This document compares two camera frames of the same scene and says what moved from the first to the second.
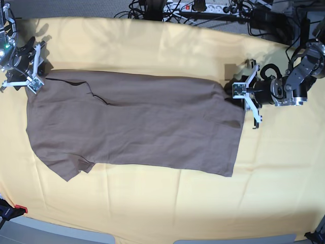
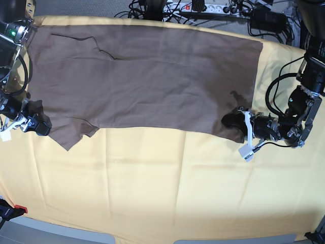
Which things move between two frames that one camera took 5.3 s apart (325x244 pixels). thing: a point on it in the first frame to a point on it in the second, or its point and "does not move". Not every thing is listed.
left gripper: (22, 65) to (13, 108)
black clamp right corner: (318, 236) does not move
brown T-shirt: (79, 118) to (88, 78)
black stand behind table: (155, 9) does not move
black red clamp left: (8, 212) does not move
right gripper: (267, 91) to (264, 127)
